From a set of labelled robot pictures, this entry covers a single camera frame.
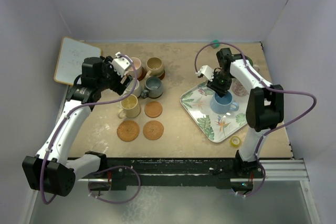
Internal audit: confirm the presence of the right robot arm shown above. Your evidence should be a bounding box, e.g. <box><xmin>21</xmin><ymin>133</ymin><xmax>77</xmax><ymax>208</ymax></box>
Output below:
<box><xmin>207</xmin><ymin>48</ymin><xmax>284</xmax><ymax>177</ymax></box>

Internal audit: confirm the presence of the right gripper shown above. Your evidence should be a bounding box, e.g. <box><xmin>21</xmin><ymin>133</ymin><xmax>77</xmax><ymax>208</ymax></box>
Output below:
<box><xmin>207</xmin><ymin>71</ymin><xmax>233</xmax><ymax>98</ymax></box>

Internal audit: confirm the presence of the cream mug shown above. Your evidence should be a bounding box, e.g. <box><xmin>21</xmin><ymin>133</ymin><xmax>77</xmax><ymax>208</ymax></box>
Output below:
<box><xmin>117</xmin><ymin>94</ymin><xmax>141</xmax><ymax>119</ymax></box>

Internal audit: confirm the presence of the white mug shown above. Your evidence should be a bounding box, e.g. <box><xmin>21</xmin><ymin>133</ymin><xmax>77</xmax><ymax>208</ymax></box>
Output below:
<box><xmin>123</xmin><ymin>78</ymin><xmax>142</xmax><ymax>98</ymax></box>

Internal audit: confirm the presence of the purple cable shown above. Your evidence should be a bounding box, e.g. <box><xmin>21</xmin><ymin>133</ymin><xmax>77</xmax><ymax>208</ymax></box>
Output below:
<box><xmin>40</xmin><ymin>54</ymin><xmax>142</xmax><ymax>205</ymax></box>
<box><xmin>194</xmin><ymin>42</ymin><xmax>318</xmax><ymax>198</ymax></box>

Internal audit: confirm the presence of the tan ceramic mug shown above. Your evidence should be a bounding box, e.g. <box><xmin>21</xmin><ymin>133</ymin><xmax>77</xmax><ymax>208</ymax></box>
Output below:
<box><xmin>145</xmin><ymin>57</ymin><xmax>164</xmax><ymax>77</ymax></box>

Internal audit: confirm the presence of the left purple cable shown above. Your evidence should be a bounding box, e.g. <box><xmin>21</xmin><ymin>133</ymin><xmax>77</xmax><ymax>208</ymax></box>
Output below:
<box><xmin>40</xmin><ymin>54</ymin><xmax>142</xmax><ymax>205</ymax></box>

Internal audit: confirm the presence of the small whiteboard wooden frame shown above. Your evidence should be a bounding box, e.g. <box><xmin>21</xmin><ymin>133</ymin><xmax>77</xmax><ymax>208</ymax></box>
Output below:
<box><xmin>54</xmin><ymin>37</ymin><xmax>102</xmax><ymax>85</ymax></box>

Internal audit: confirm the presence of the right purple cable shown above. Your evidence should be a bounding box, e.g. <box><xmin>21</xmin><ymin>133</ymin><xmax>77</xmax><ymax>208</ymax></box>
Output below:
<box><xmin>194</xmin><ymin>42</ymin><xmax>318</xmax><ymax>198</ymax></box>

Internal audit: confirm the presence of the pink mug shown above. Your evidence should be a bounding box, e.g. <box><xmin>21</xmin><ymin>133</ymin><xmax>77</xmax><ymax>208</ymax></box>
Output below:
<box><xmin>129</xmin><ymin>57</ymin><xmax>143</xmax><ymax>78</ymax></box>

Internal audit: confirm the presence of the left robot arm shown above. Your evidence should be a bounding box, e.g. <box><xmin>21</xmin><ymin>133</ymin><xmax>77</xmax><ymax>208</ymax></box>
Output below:
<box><xmin>22</xmin><ymin>52</ymin><xmax>135</xmax><ymax>197</ymax></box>

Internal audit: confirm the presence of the grey blue mug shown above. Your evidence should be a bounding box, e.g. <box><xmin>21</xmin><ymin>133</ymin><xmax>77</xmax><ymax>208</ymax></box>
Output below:
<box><xmin>141</xmin><ymin>77</ymin><xmax>163</xmax><ymax>99</ymax></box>

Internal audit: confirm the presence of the light wood coaster smooth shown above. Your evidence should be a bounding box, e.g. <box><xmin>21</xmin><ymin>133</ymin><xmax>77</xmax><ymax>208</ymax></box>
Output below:
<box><xmin>144</xmin><ymin>101</ymin><xmax>163</xmax><ymax>118</ymax></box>

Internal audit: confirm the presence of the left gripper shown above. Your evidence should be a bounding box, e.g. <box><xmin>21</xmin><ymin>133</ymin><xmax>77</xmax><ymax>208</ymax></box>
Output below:
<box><xmin>96</xmin><ymin>57</ymin><xmax>132</xmax><ymax>94</ymax></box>

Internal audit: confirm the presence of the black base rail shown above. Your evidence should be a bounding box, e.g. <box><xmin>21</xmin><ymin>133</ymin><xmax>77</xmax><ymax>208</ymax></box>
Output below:
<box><xmin>77</xmin><ymin>151</ymin><xmax>265</xmax><ymax>192</ymax></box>

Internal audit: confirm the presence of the red patterned mug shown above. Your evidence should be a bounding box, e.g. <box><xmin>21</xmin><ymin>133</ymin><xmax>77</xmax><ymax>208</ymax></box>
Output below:
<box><xmin>232</xmin><ymin>79</ymin><xmax>249</xmax><ymax>97</ymax></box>

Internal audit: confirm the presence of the light blue mug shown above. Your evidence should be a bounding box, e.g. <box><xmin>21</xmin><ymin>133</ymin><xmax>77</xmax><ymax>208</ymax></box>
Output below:
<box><xmin>210</xmin><ymin>91</ymin><xmax>239</xmax><ymax>114</ymax></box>

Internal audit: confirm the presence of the leaf pattern tray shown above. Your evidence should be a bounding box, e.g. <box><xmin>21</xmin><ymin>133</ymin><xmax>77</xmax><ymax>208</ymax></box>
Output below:
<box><xmin>180</xmin><ymin>81</ymin><xmax>248</xmax><ymax>143</ymax></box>

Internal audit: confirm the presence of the aluminium frame rail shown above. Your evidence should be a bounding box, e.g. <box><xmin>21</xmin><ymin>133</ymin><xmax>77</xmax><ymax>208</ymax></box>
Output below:
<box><xmin>261</xmin><ymin>159</ymin><xmax>309</xmax><ymax>181</ymax></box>

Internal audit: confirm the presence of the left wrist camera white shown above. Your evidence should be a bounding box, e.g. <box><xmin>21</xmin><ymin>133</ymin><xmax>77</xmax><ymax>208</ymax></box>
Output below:
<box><xmin>111</xmin><ymin>52</ymin><xmax>131</xmax><ymax>77</ymax></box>

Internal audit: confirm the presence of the yellow tape roll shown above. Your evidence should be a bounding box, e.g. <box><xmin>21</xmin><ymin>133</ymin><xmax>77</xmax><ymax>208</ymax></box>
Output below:
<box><xmin>229</xmin><ymin>136</ymin><xmax>241</xmax><ymax>147</ymax></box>

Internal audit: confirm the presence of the woven rattan coaster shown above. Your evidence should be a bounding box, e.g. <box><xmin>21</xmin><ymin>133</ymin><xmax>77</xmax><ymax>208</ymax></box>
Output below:
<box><xmin>117</xmin><ymin>120</ymin><xmax>140</xmax><ymax>142</ymax></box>
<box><xmin>143</xmin><ymin>120</ymin><xmax>164</xmax><ymax>140</ymax></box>

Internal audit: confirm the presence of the green eraser block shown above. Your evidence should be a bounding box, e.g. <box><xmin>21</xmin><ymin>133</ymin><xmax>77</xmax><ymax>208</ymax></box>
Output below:
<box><xmin>211</xmin><ymin>40</ymin><xmax>220</xmax><ymax>49</ymax></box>

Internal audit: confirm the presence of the brown ringed wood coaster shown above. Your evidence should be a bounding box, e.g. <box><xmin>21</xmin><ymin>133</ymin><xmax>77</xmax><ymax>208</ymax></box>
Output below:
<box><xmin>158</xmin><ymin>70</ymin><xmax>165</xmax><ymax>80</ymax></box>

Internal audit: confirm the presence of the green cup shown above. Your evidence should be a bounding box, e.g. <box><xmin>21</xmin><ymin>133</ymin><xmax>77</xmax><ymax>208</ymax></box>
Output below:
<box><xmin>245</xmin><ymin>56</ymin><xmax>260</xmax><ymax>72</ymax></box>

